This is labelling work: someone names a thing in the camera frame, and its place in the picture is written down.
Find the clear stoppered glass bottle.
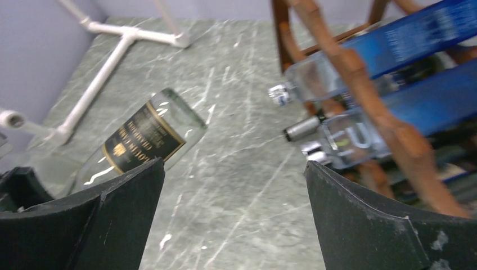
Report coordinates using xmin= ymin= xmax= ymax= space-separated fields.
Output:
xmin=301 ymin=63 xmax=477 ymax=170

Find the wooden wine rack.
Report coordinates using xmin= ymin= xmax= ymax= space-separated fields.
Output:
xmin=271 ymin=1 xmax=471 ymax=219

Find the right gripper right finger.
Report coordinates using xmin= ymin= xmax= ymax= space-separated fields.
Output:
xmin=304 ymin=161 xmax=476 ymax=269

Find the blue square bottle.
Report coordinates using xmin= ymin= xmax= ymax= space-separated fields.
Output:
xmin=268 ymin=1 xmax=476 ymax=106

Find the white pvc pipe frame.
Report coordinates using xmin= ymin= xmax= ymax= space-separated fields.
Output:
xmin=0 ymin=0 xmax=191 ymax=148

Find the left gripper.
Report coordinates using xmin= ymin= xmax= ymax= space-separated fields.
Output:
xmin=1 ymin=167 xmax=54 ymax=213

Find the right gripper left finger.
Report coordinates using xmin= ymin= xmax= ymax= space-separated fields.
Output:
xmin=1 ymin=158 xmax=165 ymax=269

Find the clear tall bottle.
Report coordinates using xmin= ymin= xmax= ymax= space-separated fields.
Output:
xmin=63 ymin=88 xmax=208 ymax=196

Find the labelled dark wine bottle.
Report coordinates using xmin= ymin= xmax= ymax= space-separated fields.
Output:
xmin=282 ymin=115 xmax=322 ymax=142

